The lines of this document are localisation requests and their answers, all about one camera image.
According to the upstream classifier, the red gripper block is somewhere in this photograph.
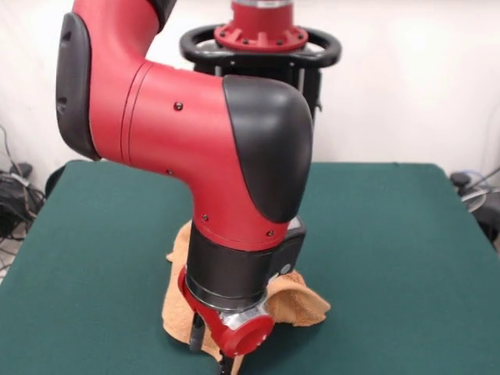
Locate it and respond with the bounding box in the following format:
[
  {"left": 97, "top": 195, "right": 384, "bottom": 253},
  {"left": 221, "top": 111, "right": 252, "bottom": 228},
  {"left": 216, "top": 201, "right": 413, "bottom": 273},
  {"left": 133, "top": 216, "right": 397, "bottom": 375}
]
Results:
[{"left": 177, "top": 268, "right": 275, "bottom": 375}]

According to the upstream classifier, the tan terry towel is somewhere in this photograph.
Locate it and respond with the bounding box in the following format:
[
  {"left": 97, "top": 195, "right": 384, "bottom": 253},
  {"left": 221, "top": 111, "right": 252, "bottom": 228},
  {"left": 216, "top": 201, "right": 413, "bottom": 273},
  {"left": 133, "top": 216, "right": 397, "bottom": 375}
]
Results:
[{"left": 162, "top": 220, "right": 332, "bottom": 363}]

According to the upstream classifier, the dark green table cloth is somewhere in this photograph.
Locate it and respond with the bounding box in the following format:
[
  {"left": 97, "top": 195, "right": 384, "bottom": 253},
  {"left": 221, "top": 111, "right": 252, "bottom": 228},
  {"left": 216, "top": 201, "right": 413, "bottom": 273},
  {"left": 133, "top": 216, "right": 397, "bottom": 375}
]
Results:
[{"left": 0, "top": 159, "right": 500, "bottom": 375}]

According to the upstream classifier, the grey wheeled stand base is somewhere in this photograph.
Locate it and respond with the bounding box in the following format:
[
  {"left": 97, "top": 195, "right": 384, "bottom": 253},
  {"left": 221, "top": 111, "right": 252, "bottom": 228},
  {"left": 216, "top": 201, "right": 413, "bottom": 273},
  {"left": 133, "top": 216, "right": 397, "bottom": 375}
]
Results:
[{"left": 448, "top": 168, "right": 500, "bottom": 251}]

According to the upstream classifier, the black cable tangle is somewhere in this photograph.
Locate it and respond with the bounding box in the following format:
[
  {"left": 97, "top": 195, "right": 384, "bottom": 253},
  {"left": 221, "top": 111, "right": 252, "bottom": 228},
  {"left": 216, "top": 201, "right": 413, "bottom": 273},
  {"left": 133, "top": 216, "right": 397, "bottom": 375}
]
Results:
[{"left": 0, "top": 124, "right": 48, "bottom": 240}]

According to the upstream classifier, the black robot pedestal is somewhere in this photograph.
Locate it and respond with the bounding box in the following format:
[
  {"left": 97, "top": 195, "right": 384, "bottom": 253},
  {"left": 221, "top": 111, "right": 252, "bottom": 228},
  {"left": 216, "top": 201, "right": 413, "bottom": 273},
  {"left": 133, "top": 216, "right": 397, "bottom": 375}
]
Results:
[{"left": 179, "top": 25, "right": 343, "bottom": 163}]

